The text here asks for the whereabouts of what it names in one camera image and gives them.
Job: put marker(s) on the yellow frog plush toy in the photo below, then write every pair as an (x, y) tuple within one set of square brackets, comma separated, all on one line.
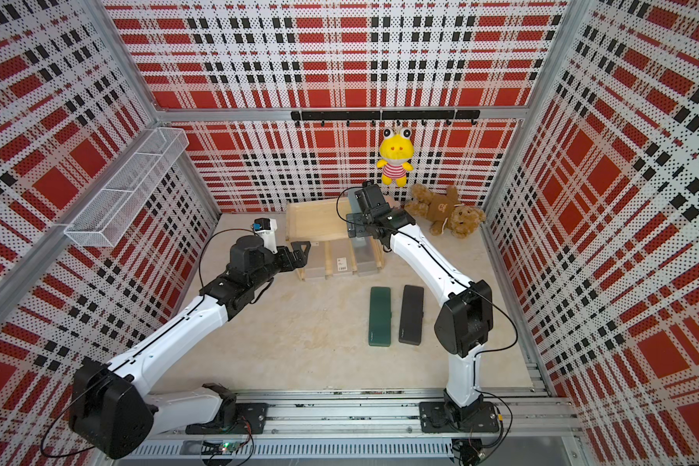
[(396, 152)]

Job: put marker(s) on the dark green pencil case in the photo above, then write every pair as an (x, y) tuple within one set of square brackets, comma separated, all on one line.
[(379, 333)]

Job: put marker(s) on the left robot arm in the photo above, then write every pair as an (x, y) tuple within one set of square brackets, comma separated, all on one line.
[(113, 407)]

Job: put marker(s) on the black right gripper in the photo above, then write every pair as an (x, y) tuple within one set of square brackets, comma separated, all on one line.
[(355, 221)]

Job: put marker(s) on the black pencil case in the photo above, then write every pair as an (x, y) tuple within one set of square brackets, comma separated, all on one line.
[(411, 319)]

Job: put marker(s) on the green circuit board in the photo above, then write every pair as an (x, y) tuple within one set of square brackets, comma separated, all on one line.
[(219, 448)]

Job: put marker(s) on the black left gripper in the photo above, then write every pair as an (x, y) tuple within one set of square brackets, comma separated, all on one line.
[(300, 258)]

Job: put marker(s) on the black wall hook rail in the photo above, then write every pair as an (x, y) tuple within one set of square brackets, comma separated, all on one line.
[(384, 115)]

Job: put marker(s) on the white wire mesh basket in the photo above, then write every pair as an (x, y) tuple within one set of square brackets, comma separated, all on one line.
[(105, 219)]

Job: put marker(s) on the light teal pencil case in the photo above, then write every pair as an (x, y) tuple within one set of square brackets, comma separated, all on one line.
[(356, 212)]

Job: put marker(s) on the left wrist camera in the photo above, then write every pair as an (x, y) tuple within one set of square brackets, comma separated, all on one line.
[(266, 229)]

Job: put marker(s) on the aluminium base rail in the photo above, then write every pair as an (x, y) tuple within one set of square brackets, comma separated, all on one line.
[(516, 426)]

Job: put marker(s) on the brown teddy bear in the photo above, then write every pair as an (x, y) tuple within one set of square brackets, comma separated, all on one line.
[(444, 211)]

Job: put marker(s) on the wooden two-tier shelf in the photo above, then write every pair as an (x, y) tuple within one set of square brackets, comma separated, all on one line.
[(318, 221)]

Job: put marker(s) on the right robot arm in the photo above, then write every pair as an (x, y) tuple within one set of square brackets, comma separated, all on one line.
[(466, 317)]

